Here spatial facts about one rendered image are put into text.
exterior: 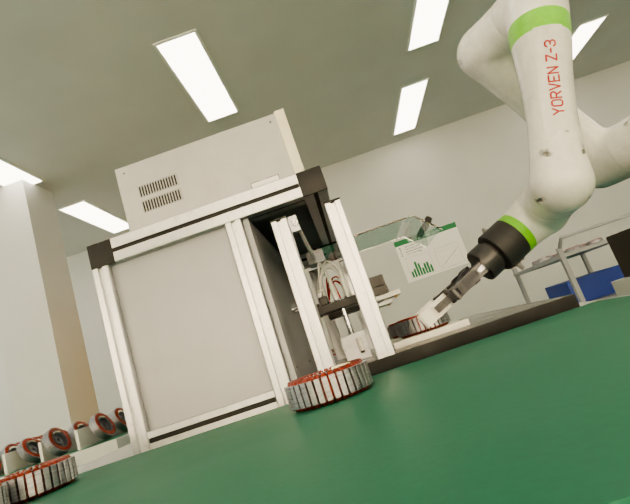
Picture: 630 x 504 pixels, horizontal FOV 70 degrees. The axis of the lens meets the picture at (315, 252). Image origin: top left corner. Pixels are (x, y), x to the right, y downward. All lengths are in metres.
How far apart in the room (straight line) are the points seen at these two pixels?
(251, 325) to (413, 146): 6.24
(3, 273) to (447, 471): 5.07
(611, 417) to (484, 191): 6.64
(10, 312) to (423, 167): 5.26
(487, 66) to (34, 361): 4.45
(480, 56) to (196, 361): 0.92
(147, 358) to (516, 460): 0.71
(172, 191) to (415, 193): 5.80
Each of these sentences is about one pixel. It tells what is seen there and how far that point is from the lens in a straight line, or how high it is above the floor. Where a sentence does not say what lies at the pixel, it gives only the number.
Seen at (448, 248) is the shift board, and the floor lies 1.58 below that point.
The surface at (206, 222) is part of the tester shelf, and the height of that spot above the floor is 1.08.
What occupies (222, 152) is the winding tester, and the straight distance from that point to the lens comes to 1.01.
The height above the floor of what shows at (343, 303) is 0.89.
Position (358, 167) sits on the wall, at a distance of 6.75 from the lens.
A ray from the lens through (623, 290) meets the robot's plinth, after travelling 1.29.
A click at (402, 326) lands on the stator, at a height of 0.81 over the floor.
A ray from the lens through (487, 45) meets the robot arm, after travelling 1.20.
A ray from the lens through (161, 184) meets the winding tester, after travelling 1.03.
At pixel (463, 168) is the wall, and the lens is 6.89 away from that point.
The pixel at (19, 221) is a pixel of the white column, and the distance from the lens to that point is 5.22.
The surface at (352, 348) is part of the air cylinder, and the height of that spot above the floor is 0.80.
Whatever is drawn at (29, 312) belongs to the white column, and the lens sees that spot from 4.97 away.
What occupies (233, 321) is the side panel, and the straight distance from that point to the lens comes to 0.79.
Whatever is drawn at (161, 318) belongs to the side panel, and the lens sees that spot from 0.84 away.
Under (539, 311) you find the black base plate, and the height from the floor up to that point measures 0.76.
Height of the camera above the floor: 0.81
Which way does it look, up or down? 12 degrees up
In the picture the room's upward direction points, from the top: 19 degrees counter-clockwise
